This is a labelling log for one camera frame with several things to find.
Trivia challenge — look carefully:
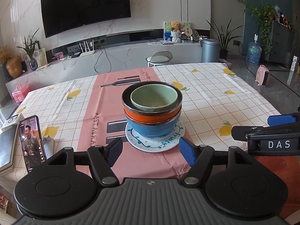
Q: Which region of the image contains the golden brown vase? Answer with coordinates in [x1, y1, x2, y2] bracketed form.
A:
[6, 56, 22, 78]

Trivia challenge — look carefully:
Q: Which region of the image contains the grey metal trash bin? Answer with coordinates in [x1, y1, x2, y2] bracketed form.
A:
[200, 38, 221, 62]

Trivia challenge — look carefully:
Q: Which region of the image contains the blue water jug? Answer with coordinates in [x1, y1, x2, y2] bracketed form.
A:
[246, 34, 262, 65]

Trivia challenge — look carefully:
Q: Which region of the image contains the pink storage box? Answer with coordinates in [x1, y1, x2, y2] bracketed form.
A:
[12, 84, 31, 103]

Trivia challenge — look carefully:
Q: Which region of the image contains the orange chair cushion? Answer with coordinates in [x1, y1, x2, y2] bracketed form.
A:
[254, 155, 300, 221]

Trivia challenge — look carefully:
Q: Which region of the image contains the orange steel-lined bowl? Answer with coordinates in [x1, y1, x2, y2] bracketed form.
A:
[122, 81, 183, 123]

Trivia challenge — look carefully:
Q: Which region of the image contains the black wall television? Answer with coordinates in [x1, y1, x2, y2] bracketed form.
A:
[41, 0, 131, 38]

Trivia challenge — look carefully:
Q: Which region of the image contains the pink space heater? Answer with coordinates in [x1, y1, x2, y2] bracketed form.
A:
[255, 65, 270, 86]

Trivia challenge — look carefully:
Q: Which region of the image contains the white marble tv console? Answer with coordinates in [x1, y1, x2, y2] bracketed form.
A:
[6, 42, 202, 94]

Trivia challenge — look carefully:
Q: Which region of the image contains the potted grass plant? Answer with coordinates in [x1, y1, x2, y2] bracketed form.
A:
[17, 29, 39, 71]

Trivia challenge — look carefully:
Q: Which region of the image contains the tall green floor plant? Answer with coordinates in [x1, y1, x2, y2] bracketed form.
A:
[206, 19, 243, 60]

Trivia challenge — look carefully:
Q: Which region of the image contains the teddy bear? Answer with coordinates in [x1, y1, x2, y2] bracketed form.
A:
[170, 21, 182, 32]

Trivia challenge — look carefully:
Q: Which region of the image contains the white fruit painted plate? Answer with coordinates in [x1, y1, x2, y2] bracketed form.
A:
[125, 120, 185, 153]

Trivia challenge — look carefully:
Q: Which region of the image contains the smartphone on stand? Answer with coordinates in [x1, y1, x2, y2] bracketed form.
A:
[18, 115, 46, 173]

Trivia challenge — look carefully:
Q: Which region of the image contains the white wifi router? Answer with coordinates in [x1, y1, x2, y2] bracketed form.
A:
[79, 40, 95, 57]

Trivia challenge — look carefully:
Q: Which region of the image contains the green ceramic bowl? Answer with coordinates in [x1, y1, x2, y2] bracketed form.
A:
[130, 84, 178, 112]

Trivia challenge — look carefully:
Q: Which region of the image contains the blue steel-lined bowl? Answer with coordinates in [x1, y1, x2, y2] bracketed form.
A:
[126, 111, 181, 139]

